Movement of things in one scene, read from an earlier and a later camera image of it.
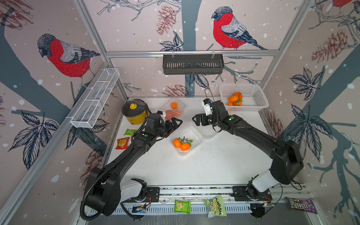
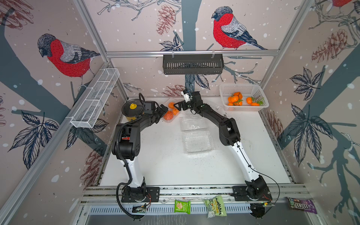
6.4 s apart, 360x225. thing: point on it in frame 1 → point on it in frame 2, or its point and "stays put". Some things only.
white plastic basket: (243, 97) stays put
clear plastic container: (207, 131) → (196, 123)
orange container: (185, 146) → (249, 100)
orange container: (232, 99) stays put
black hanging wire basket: (180, 64) stays put
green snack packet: (180, 206) stays put
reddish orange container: (240, 95) stays put
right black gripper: (204, 116) → (184, 103)
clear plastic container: (193, 133) → (197, 141)
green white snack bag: (214, 206) stays put
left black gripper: (175, 125) → (158, 108)
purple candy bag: (305, 205) stays put
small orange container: (174, 105) stays put
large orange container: (169, 114) stays put
